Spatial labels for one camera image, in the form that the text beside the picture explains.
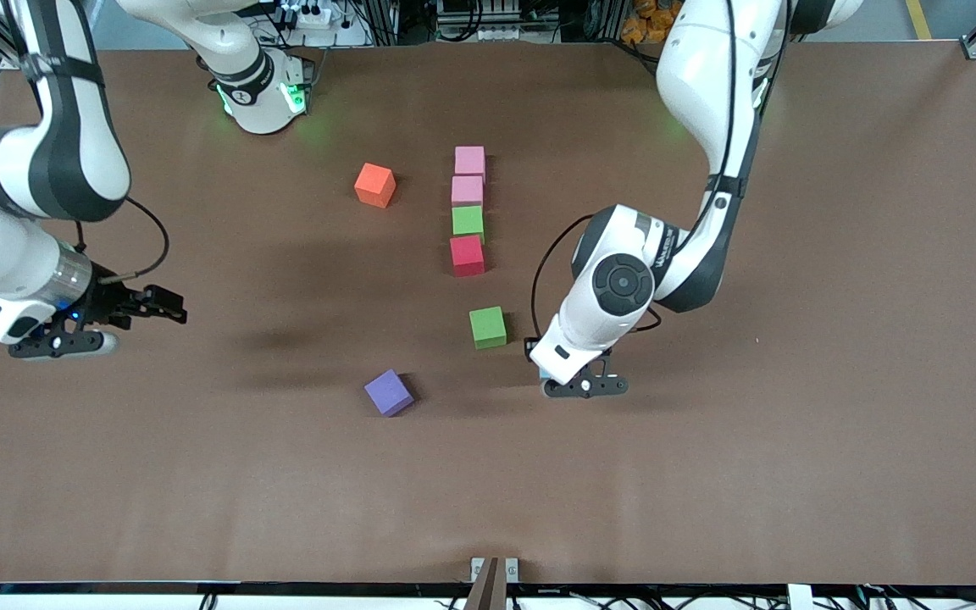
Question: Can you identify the red foam cube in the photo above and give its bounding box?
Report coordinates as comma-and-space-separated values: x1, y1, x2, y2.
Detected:
450, 235, 486, 278

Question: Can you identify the purple foam cube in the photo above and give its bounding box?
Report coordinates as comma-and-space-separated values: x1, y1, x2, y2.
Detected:
363, 369, 414, 418

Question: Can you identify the orange foam cube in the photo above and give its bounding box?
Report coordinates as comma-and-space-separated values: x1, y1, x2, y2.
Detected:
354, 163, 397, 209

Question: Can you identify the brown bar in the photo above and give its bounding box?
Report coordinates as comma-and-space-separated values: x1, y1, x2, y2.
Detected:
463, 557, 508, 610

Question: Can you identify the white power strip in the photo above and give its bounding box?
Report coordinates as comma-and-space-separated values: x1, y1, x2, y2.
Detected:
278, 3, 338, 28

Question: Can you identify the grey electronics unit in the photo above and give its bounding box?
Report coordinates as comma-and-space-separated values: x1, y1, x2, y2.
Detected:
435, 0, 561, 43

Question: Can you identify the pile of orange objects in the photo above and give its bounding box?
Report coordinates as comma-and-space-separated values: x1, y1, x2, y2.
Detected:
622, 0, 682, 43

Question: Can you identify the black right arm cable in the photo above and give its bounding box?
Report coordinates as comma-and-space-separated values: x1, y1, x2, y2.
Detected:
5, 0, 170, 282

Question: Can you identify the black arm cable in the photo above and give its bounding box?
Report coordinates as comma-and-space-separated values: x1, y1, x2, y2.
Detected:
5, 0, 170, 282
524, 0, 794, 361

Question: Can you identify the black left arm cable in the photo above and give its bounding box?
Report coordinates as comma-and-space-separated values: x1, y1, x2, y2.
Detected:
524, 0, 794, 361

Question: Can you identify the grey metal bracket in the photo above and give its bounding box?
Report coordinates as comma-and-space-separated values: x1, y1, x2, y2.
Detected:
470, 557, 520, 585

